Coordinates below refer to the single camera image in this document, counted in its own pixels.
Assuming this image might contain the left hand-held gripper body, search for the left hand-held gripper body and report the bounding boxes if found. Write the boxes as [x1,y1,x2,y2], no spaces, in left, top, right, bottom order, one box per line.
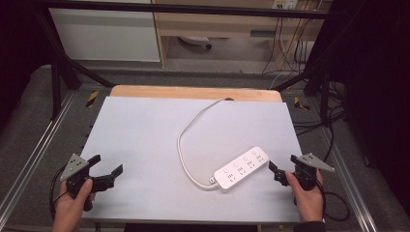
[59,153,98,213]

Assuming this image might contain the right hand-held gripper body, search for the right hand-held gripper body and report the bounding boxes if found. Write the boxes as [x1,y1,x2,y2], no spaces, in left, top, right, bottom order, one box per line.
[294,152,336,192]

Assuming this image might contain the person's right hand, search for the person's right hand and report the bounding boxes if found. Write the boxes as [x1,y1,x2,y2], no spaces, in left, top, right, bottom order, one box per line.
[284,168,325,224]

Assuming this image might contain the person's left hand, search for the person's left hand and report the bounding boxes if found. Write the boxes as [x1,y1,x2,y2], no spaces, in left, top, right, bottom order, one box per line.
[52,178,98,226]

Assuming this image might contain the yellow black hazard tape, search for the yellow black hazard tape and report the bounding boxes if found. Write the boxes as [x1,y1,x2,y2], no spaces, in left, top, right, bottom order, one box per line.
[293,96,311,111]
[85,90,100,108]

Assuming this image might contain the black curtain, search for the black curtain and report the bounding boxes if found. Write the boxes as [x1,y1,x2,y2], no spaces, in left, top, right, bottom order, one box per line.
[317,0,410,216]
[0,0,52,127]

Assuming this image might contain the white cabinet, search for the white cabinet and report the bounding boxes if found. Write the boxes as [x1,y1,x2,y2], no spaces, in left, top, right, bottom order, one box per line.
[48,0,161,63]

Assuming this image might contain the white power strip under desk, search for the white power strip under desk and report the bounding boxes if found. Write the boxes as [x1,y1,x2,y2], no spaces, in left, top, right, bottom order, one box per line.
[178,35,214,50]

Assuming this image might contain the light wooden desk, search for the light wooden desk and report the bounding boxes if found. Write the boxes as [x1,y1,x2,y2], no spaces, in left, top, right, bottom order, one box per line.
[151,0,334,70]

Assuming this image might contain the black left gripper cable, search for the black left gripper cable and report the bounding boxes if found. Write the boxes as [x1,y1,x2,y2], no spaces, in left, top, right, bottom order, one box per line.
[48,165,70,220]

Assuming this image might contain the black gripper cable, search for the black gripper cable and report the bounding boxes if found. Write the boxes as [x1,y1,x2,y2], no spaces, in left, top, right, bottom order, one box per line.
[48,165,70,220]
[316,179,351,222]

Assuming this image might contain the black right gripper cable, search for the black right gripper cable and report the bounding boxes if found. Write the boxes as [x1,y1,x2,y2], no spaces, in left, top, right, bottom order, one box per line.
[316,179,351,222]

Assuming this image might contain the aluminium floor rail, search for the aluminium floor rail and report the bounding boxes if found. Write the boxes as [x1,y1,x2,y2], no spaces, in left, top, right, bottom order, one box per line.
[0,91,77,224]
[317,127,379,232]

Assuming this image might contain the black floor cables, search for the black floor cables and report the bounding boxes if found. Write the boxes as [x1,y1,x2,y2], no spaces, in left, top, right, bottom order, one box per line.
[290,80,349,163]

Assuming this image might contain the white power strip cable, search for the white power strip cable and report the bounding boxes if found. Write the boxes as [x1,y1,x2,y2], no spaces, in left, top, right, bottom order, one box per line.
[176,98,227,191]

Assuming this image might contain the hanging cable bundle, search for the hanging cable bundle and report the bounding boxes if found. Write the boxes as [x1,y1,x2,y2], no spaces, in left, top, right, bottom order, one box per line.
[261,14,320,75]

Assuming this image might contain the wall socket panel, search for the wall socket panel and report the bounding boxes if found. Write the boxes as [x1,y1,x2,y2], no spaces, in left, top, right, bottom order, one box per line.
[272,0,300,11]

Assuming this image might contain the black metal frame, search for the black metal frame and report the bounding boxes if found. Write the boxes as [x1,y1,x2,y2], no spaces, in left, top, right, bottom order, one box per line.
[33,0,344,121]

